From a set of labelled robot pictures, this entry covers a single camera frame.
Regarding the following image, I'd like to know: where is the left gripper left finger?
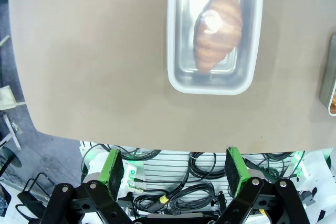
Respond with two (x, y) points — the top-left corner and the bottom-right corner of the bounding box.
(43, 149), (132, 224)

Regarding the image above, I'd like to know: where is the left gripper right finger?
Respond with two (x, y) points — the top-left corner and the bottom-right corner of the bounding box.
(215, 146), (312, 224)

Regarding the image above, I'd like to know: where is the golden brown croissant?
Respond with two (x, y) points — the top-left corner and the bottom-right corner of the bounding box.
(193, 0), (242, 73)
(329, 87), (336, 112)

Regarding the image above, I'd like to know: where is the white box with green light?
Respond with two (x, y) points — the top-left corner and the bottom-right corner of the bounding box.
(122, 162), (139, 191)

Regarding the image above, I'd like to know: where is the white floor stand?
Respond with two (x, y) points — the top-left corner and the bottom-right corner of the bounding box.
(0, 86), (27, 151)

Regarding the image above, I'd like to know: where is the coiled black cable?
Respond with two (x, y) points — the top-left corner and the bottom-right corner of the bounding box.
(246, 152), (295, 180)
(104, 144), (162, 161)
(188, 152), (227, 180)
(167, 183), (216, 211)

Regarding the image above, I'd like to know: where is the black cables bundle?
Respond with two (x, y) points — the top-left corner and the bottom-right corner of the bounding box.
(143, 150), (229, 209)

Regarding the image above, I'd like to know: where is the black cable with yellow tag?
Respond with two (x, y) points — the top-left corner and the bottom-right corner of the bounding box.
(133, 181), (186, 212)

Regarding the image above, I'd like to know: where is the black wire rack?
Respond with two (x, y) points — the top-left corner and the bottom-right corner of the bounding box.
(15, 172), (59, 224)

